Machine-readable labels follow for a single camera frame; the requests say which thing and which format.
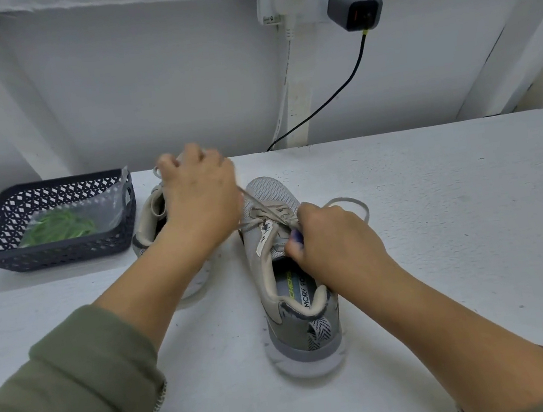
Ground white cable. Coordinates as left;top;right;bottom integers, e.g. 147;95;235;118
260;21;310;149

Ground clear plastic bag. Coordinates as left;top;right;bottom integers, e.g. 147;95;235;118
17;180;139;248

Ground gray charger adapter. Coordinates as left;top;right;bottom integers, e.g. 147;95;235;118
326;0;387;36

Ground person's left hand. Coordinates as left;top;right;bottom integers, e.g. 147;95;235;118
149;138;252;263

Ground person's left forearm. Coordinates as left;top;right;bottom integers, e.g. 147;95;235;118
0;228;242;412

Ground green shoelace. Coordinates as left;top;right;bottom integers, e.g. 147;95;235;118
16;205;100;248

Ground person's right forearm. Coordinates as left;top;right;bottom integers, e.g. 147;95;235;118
364;247;543;412

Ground gray sneaker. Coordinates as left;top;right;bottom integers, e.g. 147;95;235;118
124;177;223;306
234;168;352;384

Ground beige shoelace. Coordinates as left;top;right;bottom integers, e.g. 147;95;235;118
233;169;373;243
150;154;181;180

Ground black cable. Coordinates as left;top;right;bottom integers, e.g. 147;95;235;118
252;29;383;152

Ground person's right hand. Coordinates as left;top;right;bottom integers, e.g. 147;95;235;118
280;192;407;313

